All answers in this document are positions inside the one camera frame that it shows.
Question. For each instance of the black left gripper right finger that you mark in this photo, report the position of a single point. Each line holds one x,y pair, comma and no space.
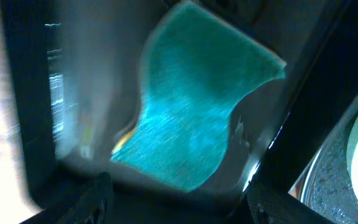
269,206

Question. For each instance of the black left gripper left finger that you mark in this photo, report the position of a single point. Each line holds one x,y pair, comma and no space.
92,203

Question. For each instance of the green scrubbing sponge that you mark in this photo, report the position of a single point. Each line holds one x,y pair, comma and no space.
194,70

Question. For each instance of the round black serving tray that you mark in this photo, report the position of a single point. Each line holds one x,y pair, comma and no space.
325,184

